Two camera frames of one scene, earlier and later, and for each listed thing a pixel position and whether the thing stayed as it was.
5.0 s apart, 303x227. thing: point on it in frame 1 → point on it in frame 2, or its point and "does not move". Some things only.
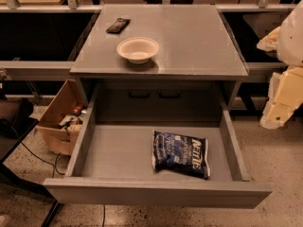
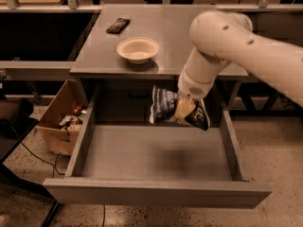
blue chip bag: [182, 154] → [163, 110]
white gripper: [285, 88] → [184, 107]
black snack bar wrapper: [118, 26] does not move
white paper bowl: [138, 49] does not move
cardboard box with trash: [61, 123] does not move
